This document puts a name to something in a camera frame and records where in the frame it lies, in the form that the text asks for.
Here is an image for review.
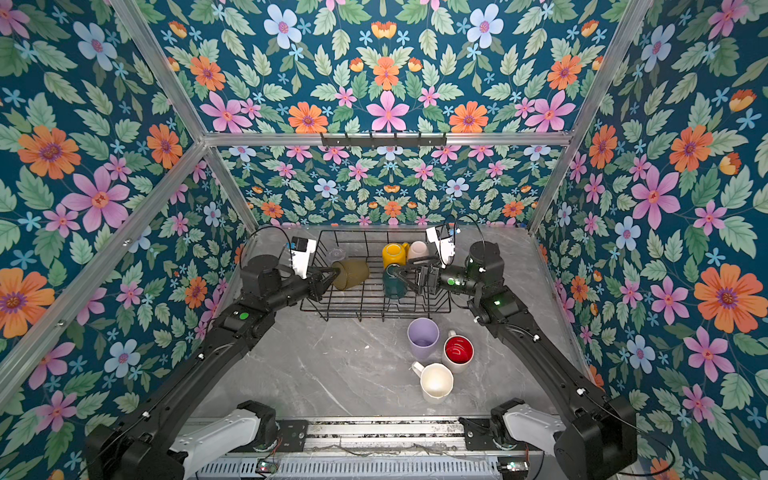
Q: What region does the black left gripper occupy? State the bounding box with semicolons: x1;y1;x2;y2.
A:
263;263;342;314

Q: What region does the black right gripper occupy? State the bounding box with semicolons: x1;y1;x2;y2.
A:
395;253;486;302

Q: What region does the dark green mug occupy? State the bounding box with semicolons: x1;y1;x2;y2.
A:
382;264;408;299

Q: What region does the pale pink mug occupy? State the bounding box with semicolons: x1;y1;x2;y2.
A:
407;241;430;261

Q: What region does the clear glass cup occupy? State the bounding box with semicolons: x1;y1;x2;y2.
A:
326;247;347;266

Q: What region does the yellow mug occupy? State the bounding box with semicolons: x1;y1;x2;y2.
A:
381;243;410;268

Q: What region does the olive glass cup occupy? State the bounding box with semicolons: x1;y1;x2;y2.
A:
332;259;370;291

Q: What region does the lilac cup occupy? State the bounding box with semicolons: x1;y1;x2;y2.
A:
407;317;440;361

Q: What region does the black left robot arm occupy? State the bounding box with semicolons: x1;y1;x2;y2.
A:
84;254;341;479

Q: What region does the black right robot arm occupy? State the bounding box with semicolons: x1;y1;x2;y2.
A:
394;241;638;479

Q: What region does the red inside white mug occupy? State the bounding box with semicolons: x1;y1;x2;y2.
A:
441;330;475;374

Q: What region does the cream white mug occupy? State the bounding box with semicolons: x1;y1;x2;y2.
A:
411;362;454;404

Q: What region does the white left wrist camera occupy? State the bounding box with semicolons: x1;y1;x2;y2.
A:
290;236;317;279

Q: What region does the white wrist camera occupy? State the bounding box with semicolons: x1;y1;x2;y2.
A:
290;236;317;279
426;224;456;267

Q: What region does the black wire dish rack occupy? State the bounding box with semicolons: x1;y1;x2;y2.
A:
300;227;451;321

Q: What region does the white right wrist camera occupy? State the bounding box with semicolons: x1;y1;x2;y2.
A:
426;224;456;267

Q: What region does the black hook rail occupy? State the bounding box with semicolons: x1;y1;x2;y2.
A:
320;133;448;148

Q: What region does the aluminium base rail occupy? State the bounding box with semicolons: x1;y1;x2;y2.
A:
189;416;565;479

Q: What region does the aluminium frame post back left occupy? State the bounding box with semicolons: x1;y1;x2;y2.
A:
111;1;258;235

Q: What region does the aluminium frame post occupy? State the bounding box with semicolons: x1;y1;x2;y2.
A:
528;0;653;237
111;1;258;235

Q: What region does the aluminium frame post back right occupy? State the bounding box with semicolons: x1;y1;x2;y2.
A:
528;0;653;237

